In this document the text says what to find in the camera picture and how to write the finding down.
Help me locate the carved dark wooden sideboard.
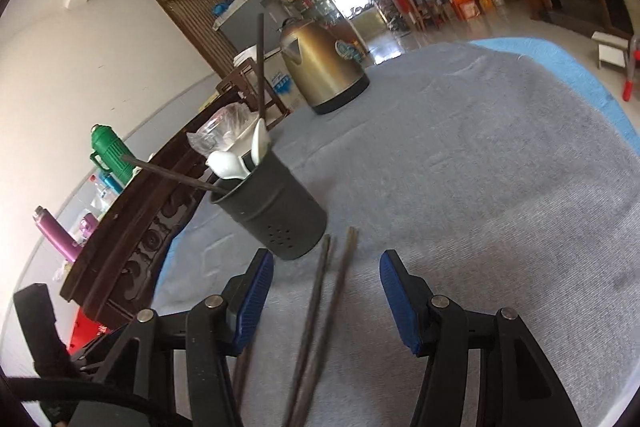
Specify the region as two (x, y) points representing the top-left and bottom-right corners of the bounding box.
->
(59, 117), (241, 333)

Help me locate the grey tablecloth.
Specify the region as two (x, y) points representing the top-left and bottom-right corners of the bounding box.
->
(152, 39), (640, 427)

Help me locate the grey refrigerator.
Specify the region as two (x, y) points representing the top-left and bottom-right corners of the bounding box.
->
(212, 0), (296, 58)

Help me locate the red-capped white bottle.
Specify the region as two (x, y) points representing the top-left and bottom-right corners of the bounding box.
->
(90, 174), (121, 208)

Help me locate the purple vacuum bottle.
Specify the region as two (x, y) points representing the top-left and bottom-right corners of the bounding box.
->
(32, 206), (81, 263)

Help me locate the wooden chair with slatted back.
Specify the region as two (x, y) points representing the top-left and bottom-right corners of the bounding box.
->
(216, 59), (291, 128)

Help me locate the grey metal utensil holder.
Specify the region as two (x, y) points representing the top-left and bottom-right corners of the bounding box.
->
(209, 142), (328, 262)

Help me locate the shelf with bottles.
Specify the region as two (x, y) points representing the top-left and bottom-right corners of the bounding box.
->
(280, 0), (341, 28)

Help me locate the white step stool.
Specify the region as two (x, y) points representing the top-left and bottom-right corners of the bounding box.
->
(591, 31), (631, 70)

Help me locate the bronze electric kettle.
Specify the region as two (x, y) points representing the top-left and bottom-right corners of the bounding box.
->
(278, 18), (371, 116)

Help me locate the green thermos flask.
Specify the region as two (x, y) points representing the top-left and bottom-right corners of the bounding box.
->
(90, 123), (136, 188)

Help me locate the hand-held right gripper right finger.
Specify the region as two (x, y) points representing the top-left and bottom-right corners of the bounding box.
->
(378, 249), (583, 427)

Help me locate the light blue tablecloth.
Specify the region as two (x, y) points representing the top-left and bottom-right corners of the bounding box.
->
(152, 37), (640, 308)

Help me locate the red bag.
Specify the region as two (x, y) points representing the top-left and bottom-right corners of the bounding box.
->
(67, 307), (109, 354)

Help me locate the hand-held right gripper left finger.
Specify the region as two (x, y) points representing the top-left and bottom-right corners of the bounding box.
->
(67, 248), (275, 427)

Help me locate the white ceramic spoon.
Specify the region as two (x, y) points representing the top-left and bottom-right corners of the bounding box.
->
(205, 150), (248, 181)
(251, 118), (271, 168)

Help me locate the red child chair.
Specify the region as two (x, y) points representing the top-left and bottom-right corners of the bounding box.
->
(622, 36), (640, 102)

